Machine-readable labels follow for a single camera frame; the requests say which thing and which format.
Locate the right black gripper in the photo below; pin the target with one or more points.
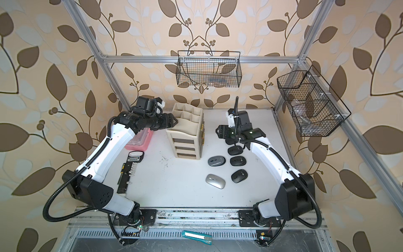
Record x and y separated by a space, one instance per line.
224 129

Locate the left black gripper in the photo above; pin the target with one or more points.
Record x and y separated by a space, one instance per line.
164 124

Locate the beige drawer organizer cabinet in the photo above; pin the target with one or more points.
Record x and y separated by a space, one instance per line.
184 137

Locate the black computer mouse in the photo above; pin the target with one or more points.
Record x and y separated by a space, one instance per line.
235 150
239 176
238 161

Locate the grey computer mouse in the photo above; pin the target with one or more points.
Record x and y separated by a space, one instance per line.
216 161

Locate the white computer mouse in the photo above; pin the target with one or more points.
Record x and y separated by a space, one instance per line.
215 181

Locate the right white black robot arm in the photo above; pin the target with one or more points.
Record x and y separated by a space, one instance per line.
295 198

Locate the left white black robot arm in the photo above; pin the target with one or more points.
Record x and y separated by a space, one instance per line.
86 182

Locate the pink clear plastic case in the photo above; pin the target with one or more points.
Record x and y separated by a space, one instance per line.
141 141

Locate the black tool strip on table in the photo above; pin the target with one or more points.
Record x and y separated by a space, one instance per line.
128 170

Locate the teal utility knife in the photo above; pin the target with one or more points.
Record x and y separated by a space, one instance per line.
206 239

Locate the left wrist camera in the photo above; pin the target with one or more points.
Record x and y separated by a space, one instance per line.
148 106

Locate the back black wire basket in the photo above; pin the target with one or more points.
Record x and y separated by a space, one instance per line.
220 69

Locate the black wire basket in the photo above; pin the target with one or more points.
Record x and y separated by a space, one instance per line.
220 69
315 107

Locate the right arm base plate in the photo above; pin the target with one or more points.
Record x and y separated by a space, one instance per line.
247 218

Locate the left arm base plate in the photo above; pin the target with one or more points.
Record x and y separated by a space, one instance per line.
136 218

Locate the right black wire basket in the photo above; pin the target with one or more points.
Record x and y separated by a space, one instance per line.
315 107

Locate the aluminium front rail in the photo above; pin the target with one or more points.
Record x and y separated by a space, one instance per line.
193 218

